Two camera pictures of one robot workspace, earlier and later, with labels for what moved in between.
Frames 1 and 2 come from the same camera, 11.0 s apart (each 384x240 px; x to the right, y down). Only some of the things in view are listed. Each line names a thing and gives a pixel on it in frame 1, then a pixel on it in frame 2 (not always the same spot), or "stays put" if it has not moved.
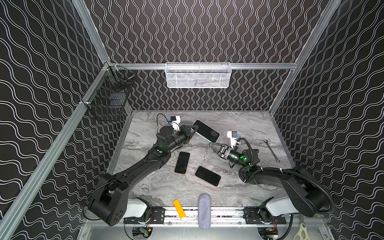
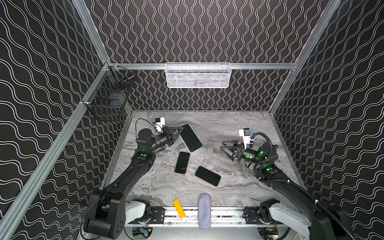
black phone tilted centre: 208,175 stays put
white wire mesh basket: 200,75 stays put
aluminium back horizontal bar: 234,65 stays put
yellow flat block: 179,208 stays put
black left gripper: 184,132 → 169,136
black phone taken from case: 206,131 → 190,138
